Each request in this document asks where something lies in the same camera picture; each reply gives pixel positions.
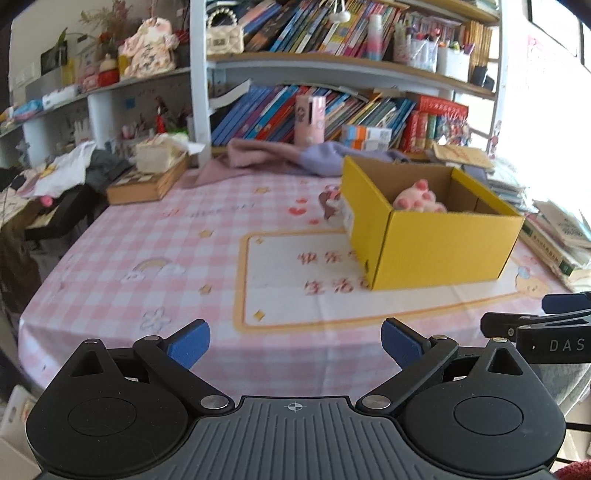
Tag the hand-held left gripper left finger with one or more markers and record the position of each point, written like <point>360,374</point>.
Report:
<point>189,344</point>

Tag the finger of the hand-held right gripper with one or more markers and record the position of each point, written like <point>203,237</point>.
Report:
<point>501,324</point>
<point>568,303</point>

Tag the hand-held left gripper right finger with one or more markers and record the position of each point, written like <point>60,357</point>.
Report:
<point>401,341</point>

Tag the yellow cardboard box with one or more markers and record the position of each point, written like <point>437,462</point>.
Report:
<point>438,249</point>

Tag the pink pig plush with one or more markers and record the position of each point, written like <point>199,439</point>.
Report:
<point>418,198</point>

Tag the white pen container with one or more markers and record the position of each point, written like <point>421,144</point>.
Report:
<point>453,64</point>

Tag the grey textured sofa cover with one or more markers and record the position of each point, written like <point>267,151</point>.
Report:
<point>563,387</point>

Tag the pile of books and papers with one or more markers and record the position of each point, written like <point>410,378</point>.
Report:
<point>554,240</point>

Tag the pink checkered tablecloth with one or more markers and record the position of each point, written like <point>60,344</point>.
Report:
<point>161,240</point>

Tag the red fuzzy cloth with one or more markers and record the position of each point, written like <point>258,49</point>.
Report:
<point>577,471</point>

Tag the dark purple pouch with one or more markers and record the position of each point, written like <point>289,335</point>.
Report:
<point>475,175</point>

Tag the wooden tray with tissue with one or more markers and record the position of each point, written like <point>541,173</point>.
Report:
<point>143,184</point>

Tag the brown paper envelope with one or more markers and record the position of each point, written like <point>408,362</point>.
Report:
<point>461,156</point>

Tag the black chair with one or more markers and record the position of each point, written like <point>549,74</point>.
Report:
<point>55,212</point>

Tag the cream tissue box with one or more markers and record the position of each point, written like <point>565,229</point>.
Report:
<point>154,154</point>

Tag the lavender purple cloth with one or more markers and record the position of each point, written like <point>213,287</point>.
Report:
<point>332,159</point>

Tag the grey garment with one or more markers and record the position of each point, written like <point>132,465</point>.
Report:
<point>108,166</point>

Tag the mauve pink cloth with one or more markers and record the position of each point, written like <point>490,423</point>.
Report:
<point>249,157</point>

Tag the colourful sticker pack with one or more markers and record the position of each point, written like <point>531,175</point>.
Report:
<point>455,131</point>

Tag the orange blue white box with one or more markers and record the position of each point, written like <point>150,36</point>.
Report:
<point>367,133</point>
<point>367,144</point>

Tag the row of red books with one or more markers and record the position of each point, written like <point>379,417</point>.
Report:
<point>418,134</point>

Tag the white printed garment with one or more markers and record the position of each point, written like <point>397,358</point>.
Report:
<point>60,170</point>

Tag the small red figurine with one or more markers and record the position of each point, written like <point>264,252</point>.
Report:
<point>161,122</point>

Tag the red book box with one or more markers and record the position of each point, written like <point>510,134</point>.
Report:
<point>438,107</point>

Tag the row of blue-spined books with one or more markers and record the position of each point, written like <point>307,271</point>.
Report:
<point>254,115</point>

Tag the pink tumbler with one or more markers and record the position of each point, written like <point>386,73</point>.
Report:
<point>310,120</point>

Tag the white bookshelf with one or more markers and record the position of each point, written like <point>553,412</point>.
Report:
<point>198,92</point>

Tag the white side shelf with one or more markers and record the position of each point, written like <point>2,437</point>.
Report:
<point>106,106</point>

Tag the white tissue pack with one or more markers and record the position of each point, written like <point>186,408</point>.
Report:
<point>59,97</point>

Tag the red round jar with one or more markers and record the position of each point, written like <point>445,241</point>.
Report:
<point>109,71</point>

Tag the clear pen cup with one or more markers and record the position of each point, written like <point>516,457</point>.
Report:
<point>415,50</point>

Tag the floral pattern plush doll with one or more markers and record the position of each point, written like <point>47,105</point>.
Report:
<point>147,48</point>

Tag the pastel gradient bottle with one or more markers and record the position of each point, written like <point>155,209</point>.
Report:
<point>376,37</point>

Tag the cream quilted handbag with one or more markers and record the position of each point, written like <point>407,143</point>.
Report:
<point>225,37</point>

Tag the white hanging ornament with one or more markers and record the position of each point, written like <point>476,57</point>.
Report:
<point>340,16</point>

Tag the row of mixed colourful books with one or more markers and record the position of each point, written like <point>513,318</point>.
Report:
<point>295,27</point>

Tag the dried flower bunch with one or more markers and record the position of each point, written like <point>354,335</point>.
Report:
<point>108,21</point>

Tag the red cartoon wall sticker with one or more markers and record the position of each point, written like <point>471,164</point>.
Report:
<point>496,137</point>

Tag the wall poster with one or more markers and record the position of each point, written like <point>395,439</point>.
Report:
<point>538,46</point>

